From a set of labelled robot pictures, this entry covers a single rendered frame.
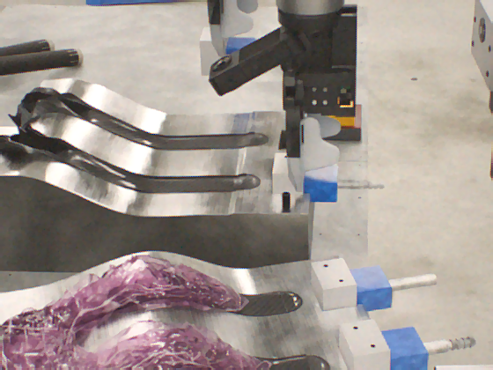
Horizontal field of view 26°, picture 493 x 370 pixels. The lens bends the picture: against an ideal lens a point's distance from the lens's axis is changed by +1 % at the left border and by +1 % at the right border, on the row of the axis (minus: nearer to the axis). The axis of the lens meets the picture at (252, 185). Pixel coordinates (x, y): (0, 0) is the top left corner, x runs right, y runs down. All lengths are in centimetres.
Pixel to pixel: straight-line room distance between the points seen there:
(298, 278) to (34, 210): 32
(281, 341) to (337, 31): 34
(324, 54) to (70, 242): 37
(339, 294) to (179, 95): 68
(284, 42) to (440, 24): 298
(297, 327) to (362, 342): 9
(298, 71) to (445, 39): 283
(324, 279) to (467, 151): 213
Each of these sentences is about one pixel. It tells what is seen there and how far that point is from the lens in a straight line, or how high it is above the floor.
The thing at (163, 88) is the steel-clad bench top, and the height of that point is 80.
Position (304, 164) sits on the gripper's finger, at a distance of 118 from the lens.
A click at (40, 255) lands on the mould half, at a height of 82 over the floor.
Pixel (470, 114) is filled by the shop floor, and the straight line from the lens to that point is 341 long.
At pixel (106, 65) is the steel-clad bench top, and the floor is 80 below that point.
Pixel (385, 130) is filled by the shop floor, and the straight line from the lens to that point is 329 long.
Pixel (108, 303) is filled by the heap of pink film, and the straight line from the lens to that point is 104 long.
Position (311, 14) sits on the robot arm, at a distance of 111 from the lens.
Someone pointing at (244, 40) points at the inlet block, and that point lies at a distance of 149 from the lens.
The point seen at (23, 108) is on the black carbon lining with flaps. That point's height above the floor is 95.
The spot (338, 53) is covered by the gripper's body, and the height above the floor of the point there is 106.
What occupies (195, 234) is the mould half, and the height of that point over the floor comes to 86.
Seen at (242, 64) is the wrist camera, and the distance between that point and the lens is 115.
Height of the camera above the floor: 152
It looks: 30 degrees down
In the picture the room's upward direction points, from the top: 2 degrees counter-clockwise
